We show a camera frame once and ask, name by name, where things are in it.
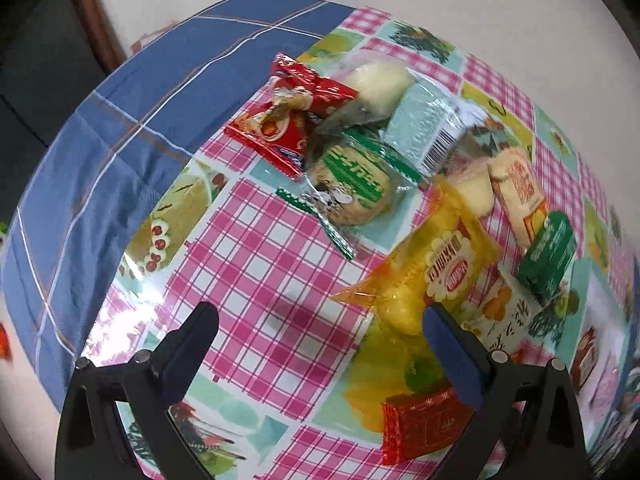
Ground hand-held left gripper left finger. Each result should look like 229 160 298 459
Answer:
54 301 221 480

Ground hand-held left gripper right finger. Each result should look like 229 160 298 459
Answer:
422 302 593 480

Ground red patterned snack packet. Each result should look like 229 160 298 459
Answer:
381 387 476 466

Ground white packet with orange print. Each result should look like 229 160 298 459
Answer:
460 265 551 361

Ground yellow snack packet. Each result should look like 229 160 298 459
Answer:
331 182 503 338

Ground dark green snack packet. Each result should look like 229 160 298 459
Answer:
517 210 578 303

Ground green label biscuit packet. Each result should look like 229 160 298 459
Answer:
276 130 423 261

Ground pale green snack packet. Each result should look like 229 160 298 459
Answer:
380 82 476 176

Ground pink plaid printed tablecloth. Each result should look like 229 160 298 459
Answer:
82 6 638 480

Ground cream wrapped candy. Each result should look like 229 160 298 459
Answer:
450 165 496 218

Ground orange and white snack packet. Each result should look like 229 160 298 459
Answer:
487 147 551 253

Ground blue checked cloth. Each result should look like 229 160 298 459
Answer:
0 0 358 411

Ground red cartoon snack packet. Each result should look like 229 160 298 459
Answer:
223 51 361 181

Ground white bun in clear wrapper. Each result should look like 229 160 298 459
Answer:
345 62 416 116

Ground dark wooden furniture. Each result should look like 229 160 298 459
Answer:
0 0 128 221

